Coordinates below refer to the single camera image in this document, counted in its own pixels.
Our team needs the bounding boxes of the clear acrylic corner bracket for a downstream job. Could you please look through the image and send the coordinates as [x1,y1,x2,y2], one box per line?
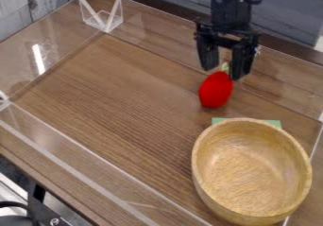
[79,0,124,33]

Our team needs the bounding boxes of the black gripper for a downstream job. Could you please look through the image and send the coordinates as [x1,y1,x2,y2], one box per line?
[195,23,260,80]

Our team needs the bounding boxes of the black table leg clamp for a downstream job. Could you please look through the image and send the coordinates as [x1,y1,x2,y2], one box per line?
[28,184,72,226]

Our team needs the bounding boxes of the clear acrylic wall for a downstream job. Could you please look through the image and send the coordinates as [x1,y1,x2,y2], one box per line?
[111,0,323,122]
[0,102,212,226]
[0,0,103,104]

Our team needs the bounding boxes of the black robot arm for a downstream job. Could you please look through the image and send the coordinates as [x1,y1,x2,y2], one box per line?
[195,0,263,80]

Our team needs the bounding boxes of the red plush strawberry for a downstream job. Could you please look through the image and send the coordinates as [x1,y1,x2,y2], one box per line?
[198,62,234,108]

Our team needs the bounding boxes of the clear acrylic left wall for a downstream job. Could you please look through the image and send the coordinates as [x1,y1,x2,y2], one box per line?
[0,0,103,104]

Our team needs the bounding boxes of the black cable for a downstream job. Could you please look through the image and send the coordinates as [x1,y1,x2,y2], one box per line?
[0,200,35,226]

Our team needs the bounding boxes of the clear acrylic back wall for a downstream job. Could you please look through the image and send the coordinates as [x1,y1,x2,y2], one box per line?
[111,0,323,122]

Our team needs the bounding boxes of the clear acrylic front wall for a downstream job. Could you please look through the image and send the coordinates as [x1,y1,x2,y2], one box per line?
[0,102,212,226]

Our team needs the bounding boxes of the wooden bowl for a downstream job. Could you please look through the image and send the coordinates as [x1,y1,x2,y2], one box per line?
[191,117,312,226]

